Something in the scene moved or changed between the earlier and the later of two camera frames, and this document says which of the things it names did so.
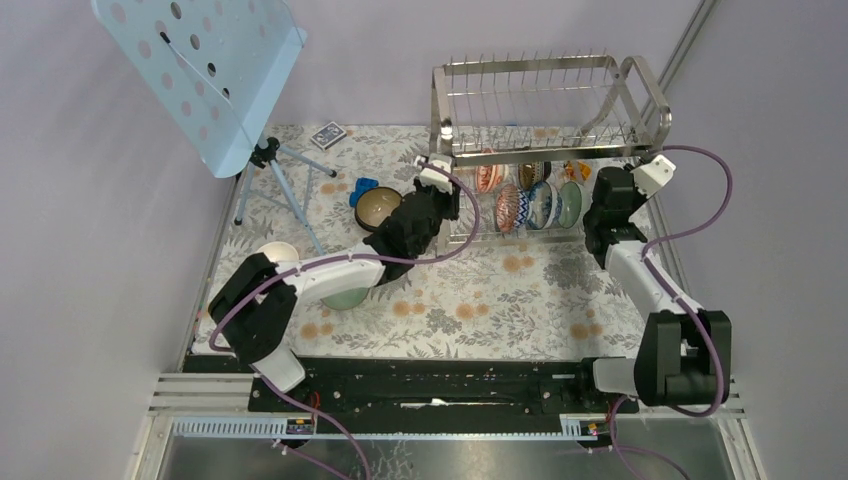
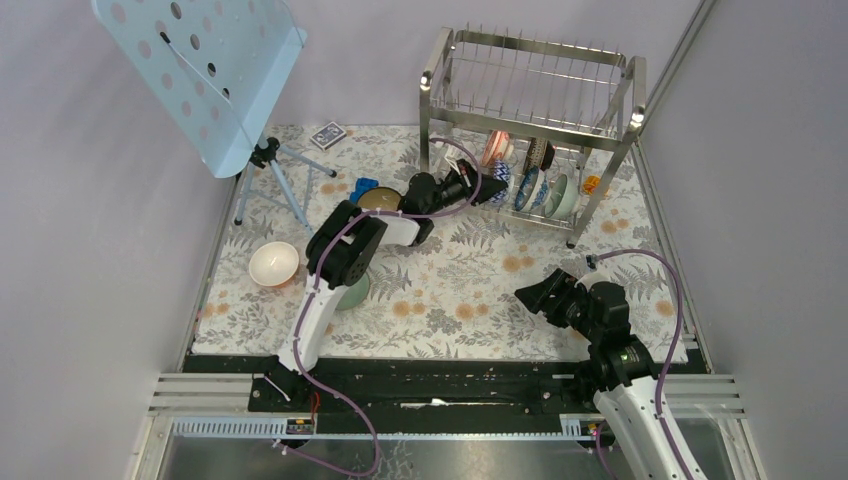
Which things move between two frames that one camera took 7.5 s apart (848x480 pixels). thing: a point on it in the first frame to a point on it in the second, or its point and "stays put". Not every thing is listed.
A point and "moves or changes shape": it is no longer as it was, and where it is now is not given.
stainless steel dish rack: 529,133 moves or changes shape
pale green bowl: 569,204 moves or changes shape
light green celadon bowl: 346,300 stays put
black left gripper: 452,201 to 468,183
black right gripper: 637,196 to 559,284
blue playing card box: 329,135 stays put
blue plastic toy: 362,184 stays put
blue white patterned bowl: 544,205 to 532,192
